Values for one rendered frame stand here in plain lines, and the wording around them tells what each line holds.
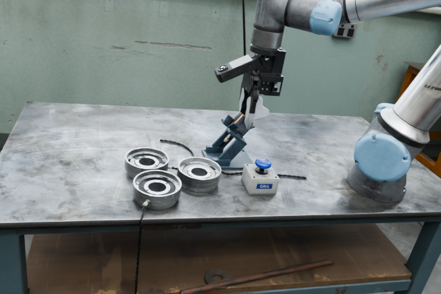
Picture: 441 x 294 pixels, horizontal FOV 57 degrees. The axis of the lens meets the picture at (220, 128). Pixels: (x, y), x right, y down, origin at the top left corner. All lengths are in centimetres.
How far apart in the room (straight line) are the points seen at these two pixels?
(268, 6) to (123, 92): 174
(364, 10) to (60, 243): 97
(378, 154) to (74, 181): 67
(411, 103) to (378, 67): 217
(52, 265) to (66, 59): 160
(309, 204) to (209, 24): 170
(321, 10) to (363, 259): 75
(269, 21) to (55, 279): 79
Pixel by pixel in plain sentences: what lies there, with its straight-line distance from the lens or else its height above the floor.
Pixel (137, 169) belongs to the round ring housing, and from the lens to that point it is 96.
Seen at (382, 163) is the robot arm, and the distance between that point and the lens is 93.
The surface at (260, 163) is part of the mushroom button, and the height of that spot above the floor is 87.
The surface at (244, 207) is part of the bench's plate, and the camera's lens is 94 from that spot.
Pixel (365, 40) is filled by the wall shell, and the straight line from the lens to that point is 296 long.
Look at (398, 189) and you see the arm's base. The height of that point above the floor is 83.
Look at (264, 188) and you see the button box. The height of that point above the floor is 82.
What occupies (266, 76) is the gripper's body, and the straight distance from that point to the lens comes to 101.
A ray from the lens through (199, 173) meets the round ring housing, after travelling 101.
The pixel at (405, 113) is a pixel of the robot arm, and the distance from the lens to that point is 92.
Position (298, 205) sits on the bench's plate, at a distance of 100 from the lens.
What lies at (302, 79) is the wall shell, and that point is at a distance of 283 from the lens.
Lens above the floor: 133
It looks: 24 degrees down
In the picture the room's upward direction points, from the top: 9 degrees clockwise
